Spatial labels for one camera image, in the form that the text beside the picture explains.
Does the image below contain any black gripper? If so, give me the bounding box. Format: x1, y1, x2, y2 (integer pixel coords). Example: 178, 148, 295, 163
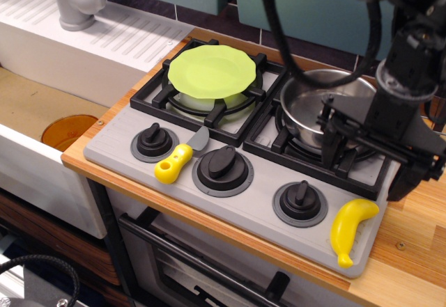
318, 93, 445, 201

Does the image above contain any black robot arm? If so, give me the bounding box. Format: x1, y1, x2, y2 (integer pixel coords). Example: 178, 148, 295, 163
318, 0, 445, 201

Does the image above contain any yellow toy banana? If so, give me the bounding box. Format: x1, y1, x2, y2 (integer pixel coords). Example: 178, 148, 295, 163
330, 199, 380, 269

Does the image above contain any right black burner grate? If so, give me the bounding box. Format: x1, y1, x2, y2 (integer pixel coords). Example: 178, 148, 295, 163
243, 75, 393, 200

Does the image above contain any black burner grate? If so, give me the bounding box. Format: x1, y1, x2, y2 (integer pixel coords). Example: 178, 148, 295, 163
243, 75, 393, 200
130, 38, 286, 147

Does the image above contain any right black stove knob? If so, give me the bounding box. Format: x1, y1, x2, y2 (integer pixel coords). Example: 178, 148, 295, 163
272, 180, 328, 228

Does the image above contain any black stove knob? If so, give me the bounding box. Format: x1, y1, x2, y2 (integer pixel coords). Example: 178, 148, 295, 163
272, 180, 328, 228
130, 123, 179, 164
192, 145, 254, 198

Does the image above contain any stainless steel pan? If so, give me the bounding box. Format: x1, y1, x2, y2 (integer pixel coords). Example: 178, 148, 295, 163
279, 78, 376, 152

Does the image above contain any grey toy stove top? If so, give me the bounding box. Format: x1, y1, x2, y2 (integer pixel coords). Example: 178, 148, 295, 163
84, 103, 387, 278

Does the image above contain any middle black stove knob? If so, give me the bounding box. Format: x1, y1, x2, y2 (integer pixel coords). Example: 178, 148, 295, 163
192, 145, 254, 198

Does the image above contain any left black burner grate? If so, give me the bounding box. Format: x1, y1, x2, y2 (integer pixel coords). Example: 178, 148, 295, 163
130, 38, 286, 147

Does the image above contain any light green plastic plate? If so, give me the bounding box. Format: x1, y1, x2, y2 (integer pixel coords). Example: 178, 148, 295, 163
167, 45, 256, 99

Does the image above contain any left black stove knob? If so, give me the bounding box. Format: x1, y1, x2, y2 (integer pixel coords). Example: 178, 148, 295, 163
130, 123, 179, 164

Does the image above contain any toy oven door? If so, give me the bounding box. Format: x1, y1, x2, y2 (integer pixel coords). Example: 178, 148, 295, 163
116, 208, 354, 306

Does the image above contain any orange plastic bowl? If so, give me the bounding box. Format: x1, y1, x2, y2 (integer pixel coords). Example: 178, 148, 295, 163
41, 114, 98, 152

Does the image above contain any white toy sink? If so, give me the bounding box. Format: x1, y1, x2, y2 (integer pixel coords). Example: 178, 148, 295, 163
1, 0, 192, 239

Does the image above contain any right teal wall cabinet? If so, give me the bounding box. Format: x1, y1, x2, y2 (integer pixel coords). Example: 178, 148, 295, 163
237, 0, 394, 60

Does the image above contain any yellow handled toy knife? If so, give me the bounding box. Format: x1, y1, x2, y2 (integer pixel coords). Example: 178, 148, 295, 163
154, 126, 209, 184

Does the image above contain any black braided foreground cable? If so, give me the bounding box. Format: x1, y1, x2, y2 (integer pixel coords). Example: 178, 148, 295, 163
0, 254, 81, 307

